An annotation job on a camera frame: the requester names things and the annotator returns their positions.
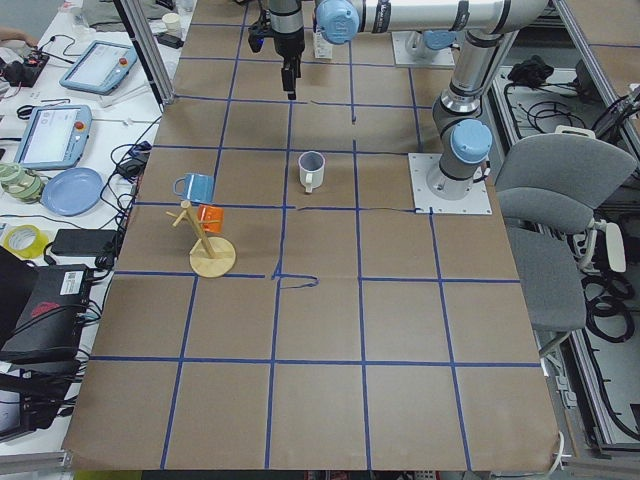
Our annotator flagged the lower blue teach pendant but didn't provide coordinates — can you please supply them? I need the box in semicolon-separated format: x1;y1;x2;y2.
14;105;93;170

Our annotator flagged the yellow tape roll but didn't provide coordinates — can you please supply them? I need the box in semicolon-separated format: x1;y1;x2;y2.
3;225;49;260

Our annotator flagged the white paper cup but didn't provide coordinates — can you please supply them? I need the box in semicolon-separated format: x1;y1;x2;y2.
161;12;182;37

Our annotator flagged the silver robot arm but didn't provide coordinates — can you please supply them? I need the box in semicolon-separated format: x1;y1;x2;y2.
429;1;547;182
265;1;509;100

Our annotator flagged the upper blue teach pendant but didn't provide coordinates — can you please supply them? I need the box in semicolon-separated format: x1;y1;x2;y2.
59;40;138;95

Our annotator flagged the light blue mug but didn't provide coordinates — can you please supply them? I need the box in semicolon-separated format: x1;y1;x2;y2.
173;173;214;204

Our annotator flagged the white grey mug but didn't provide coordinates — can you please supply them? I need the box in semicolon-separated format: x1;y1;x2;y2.
298;151;326;194

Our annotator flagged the orange mug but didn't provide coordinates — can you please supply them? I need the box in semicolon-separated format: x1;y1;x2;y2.
197;204;224;234

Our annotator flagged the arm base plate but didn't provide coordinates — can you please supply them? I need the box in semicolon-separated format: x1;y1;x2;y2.
392;30;457;69
408;153;492;215

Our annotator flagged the aluminium frame post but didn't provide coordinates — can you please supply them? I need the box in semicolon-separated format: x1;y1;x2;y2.
113;0;175;106

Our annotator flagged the black computer box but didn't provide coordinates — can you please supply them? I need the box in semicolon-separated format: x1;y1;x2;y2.
1;249;91;365

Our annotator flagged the blue teach pendant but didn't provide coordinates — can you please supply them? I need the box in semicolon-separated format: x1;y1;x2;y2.
14;105;93;170
59;40;138;95

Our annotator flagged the black power adapter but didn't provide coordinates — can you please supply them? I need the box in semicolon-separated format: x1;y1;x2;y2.
51;229;116;256

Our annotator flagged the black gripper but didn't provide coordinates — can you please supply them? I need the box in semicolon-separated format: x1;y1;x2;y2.
281;55;301;101

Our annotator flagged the light blue plate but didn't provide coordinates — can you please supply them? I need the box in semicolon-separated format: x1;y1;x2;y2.
41;167;104;216

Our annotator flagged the grey office chair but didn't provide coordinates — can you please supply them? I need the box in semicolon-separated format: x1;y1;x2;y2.
495;133;637;356

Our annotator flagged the wooden mug tree stand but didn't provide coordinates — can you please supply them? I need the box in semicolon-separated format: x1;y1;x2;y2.
166;200;236;278

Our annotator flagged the green tape rolls stack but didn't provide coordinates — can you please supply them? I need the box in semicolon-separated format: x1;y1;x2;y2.
1;163;45;203

